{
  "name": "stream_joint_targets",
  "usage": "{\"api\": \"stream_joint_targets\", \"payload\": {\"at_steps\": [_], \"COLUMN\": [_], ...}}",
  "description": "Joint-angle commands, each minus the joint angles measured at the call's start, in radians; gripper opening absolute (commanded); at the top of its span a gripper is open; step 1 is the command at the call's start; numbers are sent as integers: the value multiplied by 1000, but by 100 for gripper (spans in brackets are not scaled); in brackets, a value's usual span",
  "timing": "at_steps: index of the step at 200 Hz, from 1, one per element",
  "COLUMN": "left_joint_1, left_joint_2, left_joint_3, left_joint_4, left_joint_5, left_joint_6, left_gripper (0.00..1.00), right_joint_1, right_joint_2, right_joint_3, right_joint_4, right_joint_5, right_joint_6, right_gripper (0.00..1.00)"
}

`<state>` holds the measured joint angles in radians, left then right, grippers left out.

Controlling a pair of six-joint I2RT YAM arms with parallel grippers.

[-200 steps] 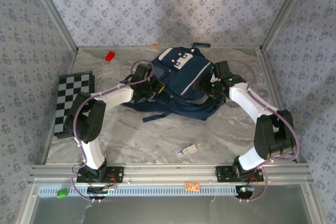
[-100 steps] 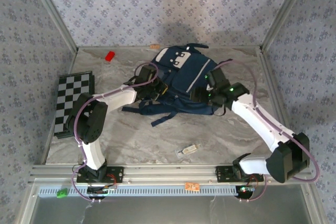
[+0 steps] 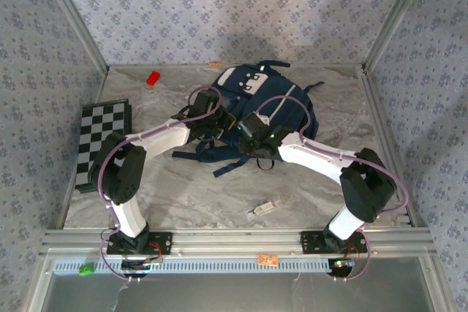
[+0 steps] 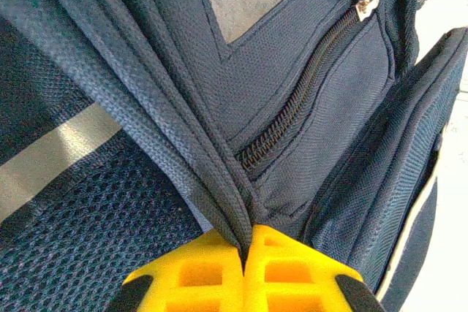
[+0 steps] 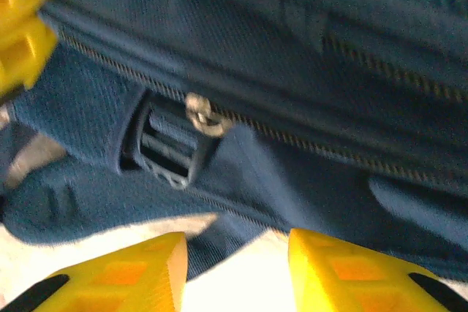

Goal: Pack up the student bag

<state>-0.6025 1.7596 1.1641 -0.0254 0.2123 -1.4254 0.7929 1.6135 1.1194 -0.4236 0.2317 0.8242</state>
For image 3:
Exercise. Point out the navy blue white backpack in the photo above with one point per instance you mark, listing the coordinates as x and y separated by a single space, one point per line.
289 118

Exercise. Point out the clear plastic case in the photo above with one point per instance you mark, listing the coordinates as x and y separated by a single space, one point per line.
263 209

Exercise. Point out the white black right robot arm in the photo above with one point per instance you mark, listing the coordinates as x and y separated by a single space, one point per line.
314 155

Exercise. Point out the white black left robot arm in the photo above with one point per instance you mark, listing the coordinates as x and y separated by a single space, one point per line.
161 138

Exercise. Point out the small wooden block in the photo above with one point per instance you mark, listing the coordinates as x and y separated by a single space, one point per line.
215 65

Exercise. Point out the red toy brick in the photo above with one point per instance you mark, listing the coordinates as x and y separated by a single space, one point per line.
153 78

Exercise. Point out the black grey chessboard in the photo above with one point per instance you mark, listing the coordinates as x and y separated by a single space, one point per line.
98 122

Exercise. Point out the orange paper tag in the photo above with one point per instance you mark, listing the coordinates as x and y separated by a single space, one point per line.
267 259

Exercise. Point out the grey metal sheet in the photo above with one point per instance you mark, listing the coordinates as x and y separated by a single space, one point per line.
234 293

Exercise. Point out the green plug connector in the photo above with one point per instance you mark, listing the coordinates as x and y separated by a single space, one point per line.
86 269

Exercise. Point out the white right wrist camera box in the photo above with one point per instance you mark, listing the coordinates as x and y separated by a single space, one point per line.
264 119

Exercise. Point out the aluminium mounting rail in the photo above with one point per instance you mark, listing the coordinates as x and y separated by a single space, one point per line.
237 242

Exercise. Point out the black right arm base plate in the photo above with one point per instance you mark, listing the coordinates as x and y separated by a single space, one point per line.
311 242

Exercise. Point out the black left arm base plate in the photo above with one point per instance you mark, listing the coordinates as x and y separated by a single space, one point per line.
161 243

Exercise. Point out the aluminium frame post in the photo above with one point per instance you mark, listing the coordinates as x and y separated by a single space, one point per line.
396 16
75 16

